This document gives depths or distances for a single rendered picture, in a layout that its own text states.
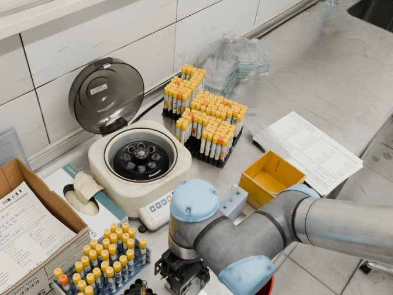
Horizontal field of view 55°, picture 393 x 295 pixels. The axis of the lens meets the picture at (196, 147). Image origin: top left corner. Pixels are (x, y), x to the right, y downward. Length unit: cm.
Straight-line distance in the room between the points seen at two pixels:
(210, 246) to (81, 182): 53
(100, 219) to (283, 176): 54
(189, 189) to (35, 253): 49
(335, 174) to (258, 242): 71
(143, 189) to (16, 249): 32
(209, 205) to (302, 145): 76
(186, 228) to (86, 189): 46
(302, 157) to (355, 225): 75
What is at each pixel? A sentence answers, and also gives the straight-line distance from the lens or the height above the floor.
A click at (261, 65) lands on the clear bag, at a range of 153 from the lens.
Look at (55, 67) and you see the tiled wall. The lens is 105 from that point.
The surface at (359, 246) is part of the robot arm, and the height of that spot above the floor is 135.
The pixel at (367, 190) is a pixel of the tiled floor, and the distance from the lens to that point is 256.
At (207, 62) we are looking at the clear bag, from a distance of 137.
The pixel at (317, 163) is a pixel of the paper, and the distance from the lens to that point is 127.
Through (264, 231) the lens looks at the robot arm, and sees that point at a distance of 60.
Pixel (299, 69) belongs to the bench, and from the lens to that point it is 167.
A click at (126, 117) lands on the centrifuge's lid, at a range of 115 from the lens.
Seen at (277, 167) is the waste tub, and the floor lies 93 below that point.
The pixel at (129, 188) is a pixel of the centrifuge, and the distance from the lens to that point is 97.
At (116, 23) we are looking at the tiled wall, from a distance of 112.
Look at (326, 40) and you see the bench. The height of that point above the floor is 88.
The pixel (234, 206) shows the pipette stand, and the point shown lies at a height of 97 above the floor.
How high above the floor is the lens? 177
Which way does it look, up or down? 47 degrees down
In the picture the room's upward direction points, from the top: 8 degrees clockwise
